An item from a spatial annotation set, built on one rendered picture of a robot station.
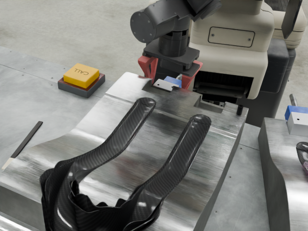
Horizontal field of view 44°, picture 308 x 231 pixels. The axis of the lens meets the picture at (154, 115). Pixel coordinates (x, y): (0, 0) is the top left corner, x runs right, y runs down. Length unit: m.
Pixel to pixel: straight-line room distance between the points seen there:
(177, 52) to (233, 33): 0.34
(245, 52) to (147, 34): 0.48
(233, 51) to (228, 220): 0.57
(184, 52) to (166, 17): 0.13
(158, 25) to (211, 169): 0.26
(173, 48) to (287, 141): 0.28
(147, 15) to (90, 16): 2.48
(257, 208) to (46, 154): 0.36
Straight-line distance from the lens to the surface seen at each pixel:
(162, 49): 0.77
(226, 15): 1.08
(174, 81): 0.87
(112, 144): 0.64
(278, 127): 0.78
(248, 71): 1.10
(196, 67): 0.78
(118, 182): 0.52
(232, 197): 0.69
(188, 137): 0.66
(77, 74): 0.89
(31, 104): 0.87
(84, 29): 2.95
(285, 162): 0.70
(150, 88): 0.79
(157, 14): 0.67
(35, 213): 0.53
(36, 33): 2.93
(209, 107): 0.76
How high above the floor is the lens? 1.32
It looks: 39 degrees down
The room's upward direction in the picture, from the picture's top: 5 degrees clockwise
